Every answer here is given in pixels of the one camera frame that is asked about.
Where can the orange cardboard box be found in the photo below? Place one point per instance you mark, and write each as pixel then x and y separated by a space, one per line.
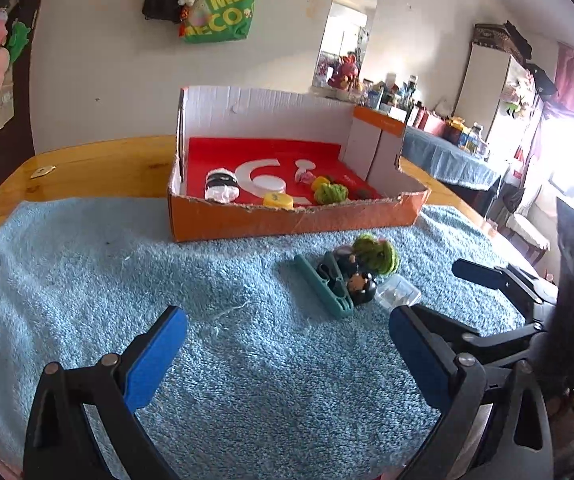
pixel 292 222

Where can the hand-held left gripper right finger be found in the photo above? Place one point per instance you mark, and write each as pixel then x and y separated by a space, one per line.
pixel 417 360

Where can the row of bottles and jars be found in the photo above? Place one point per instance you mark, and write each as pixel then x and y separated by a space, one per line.
pixel 417 110

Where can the yellow round cap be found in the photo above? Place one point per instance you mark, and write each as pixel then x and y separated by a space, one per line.
pixel 278 200

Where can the green tote bag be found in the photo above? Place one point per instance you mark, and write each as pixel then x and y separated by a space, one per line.
pixel 222 10

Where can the black and white roll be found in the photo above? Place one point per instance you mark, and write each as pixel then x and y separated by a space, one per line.
pixel 222 186

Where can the teal plastic clip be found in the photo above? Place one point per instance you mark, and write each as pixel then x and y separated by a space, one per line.
pixel 324 287

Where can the dark wooden door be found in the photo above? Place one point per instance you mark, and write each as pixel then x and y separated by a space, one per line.
pixel 17 120

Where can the white cabinet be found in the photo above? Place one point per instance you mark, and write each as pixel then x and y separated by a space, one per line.
pixel 487 85

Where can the blue cloth covered side table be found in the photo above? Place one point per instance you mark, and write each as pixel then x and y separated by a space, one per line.
pixel 447 160

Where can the green fuzzy scrunchie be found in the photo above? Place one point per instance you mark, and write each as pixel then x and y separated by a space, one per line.
pixel 331 193
pixel 374 254

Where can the wall mirror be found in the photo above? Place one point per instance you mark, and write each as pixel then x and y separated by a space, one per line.
pixel 347 30

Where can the small pink toy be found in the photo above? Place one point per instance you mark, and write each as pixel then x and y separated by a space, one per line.
pixel 304 176

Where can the small paper scrap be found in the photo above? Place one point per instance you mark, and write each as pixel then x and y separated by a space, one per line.
pixel 42 171

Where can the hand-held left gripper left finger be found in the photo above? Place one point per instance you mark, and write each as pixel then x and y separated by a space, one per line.
pixel 152 357

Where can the wooden table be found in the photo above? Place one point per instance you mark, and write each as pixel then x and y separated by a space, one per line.
pixel 92 160

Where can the clear plastic case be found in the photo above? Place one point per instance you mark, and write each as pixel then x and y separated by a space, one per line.
pixel 398 293

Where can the yellow toy figure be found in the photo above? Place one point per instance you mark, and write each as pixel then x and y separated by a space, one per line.
pixel 321 182

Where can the chair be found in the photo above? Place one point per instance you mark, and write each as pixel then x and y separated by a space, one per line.
pixel 524 225

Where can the dark blue figurine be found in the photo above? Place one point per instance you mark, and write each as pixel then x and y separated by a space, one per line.
pixel 344 259

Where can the green plush toy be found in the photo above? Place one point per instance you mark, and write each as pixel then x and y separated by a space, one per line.
pixel 18 40

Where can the black round-headed figurine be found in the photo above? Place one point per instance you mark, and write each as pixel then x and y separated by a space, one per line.
pixel 362 288

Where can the blue fluffy towel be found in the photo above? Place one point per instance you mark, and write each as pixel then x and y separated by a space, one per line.
pixel 242 335

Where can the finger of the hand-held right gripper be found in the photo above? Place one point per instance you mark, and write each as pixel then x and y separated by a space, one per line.
pixel 497 337
pixel 482 275

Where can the pink rabbit plush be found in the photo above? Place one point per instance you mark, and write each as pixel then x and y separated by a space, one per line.
pixel 344 72

